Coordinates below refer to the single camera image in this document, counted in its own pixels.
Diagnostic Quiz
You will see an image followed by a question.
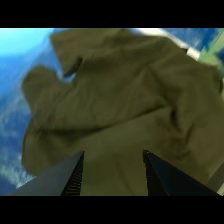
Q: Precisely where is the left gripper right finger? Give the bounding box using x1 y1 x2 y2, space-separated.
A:
142 149 221 197

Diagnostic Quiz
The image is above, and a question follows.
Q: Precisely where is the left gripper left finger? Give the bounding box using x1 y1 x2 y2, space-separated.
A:
9 150 86 197

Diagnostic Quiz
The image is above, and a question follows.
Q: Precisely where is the olive green garment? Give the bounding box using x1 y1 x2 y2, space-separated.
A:
20 27 224 197

